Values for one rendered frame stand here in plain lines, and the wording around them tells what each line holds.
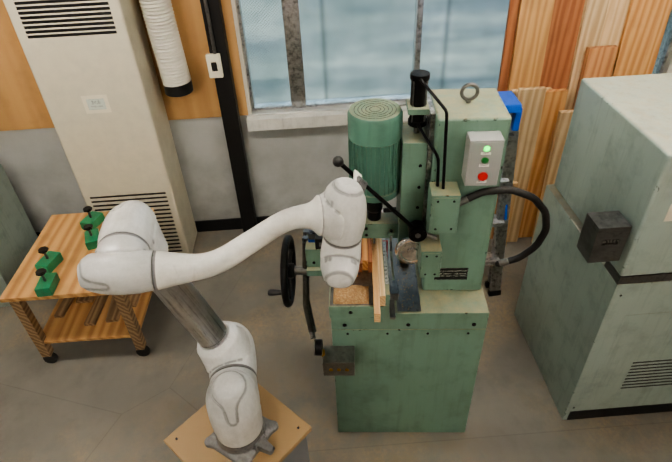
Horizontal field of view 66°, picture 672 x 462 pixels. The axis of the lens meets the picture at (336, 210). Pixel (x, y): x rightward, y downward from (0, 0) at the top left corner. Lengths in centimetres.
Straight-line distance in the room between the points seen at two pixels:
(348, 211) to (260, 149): 210
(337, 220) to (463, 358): 108
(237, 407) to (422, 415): 104
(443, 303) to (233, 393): 82
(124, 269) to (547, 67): 255
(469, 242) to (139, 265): 110
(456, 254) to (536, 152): 150
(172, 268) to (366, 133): 70
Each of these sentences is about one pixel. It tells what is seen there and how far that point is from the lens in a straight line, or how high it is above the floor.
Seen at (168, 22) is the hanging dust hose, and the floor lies 147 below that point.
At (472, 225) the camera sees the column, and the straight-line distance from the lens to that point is 181.
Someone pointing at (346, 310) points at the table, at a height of 88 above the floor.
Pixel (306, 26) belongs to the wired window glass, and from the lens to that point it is 305.
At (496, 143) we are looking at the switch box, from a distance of 157.
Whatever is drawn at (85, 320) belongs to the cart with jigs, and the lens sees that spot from 305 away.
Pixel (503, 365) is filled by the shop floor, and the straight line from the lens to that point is 285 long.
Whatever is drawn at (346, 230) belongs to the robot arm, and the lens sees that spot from 125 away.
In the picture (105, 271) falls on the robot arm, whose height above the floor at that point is 140.
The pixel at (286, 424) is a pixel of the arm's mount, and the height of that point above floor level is 62.
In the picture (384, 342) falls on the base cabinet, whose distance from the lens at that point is 204.
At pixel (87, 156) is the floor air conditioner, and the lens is 317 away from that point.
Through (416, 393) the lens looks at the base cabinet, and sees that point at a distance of 232.
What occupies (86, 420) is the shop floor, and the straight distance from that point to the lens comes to 291.
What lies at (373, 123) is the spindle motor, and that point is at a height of 150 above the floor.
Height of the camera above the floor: 223
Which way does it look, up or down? 37 degrees down
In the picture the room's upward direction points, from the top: 3 degrees counter-clockwise
